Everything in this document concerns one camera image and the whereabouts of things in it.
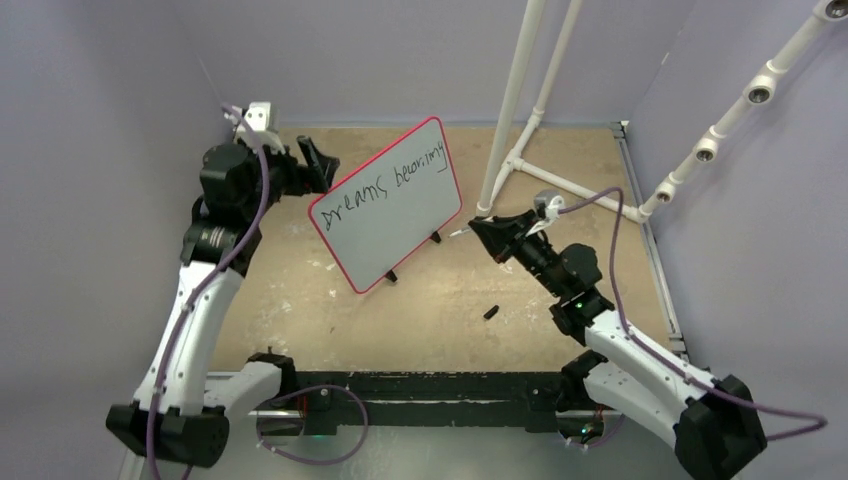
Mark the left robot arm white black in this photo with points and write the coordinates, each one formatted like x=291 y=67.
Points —
x=173 y=416

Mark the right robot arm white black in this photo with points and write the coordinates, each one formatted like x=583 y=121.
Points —
x=706 y=421

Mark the black marker cap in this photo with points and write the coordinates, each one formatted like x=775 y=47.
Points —
x=490 y=313

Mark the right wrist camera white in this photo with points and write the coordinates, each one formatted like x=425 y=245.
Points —
x=548 y=205

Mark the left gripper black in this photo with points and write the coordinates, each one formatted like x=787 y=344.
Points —
x=305 y=180

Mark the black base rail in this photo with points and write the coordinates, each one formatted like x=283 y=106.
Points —
x=532 y=401

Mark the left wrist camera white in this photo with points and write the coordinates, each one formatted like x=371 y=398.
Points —
x=260 y=116

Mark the whiteboard with red frame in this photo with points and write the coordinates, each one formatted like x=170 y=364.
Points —
x=378 y=215

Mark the white pvc pipe frame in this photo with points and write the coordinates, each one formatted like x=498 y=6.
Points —
x=604 y=58

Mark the aluminium table frame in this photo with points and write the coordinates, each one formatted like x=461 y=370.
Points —
x=296 y=302

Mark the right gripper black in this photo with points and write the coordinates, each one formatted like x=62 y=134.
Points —
x=497 y=233

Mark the black whiteboard marker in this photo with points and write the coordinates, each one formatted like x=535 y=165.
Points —
x=459 y=232

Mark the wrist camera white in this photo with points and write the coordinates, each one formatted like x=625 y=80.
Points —
x=260 y=116
x=548 y=205

